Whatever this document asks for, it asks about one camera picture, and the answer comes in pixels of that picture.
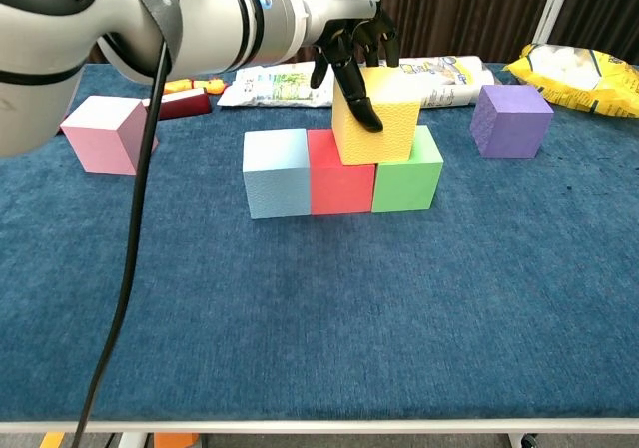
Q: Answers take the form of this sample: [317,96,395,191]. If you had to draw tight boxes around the blue fabric table cover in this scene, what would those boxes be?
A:
[0,62,639,422]

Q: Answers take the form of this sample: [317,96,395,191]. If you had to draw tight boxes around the dark brown curtain panel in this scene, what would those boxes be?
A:
[548,0,639,60]
[368,0,558,65]

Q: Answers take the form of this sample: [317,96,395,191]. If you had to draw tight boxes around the pink foam cube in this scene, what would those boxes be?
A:
[59,95,159,176]

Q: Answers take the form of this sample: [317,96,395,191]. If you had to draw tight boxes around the green foam cube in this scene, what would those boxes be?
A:
[370,124,445,214]

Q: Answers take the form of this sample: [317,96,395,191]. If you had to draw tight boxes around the long dark red box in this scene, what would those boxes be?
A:
[142,88,213,120]

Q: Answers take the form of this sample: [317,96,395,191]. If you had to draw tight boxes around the white partition frame post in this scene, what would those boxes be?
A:
[531,0,578,45]

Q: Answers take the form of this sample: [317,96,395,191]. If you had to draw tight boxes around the white table frame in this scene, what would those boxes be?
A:
[0,419,639,448]

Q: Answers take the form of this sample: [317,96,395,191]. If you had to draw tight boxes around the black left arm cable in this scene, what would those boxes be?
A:
[71,0,184,448]

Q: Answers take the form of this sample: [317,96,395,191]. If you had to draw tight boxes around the orange object under table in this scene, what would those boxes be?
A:
[153,432,200,448]

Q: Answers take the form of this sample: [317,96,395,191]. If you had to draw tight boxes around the light blue foam cube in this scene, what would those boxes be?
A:
[242,128,313,220]

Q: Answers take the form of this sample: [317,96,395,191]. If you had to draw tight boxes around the white tissue pack green print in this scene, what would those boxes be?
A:
[216,60,345,109]

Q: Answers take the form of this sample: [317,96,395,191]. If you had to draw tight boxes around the purple foam cube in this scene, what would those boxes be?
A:
[469,84,555,160]

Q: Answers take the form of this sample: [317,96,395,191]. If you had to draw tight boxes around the yellow bag of cotton balls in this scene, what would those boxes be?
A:
[502,43,639,119]

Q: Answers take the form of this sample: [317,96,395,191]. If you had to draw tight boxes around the red foam cube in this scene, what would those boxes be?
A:
[306,128,376,216]

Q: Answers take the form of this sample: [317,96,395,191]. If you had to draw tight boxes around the yellow rubber chicken toy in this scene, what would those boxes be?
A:
[162,76,229,96]

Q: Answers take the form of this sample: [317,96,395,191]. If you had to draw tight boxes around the yellow foam cube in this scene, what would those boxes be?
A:
[331,66,421,166]

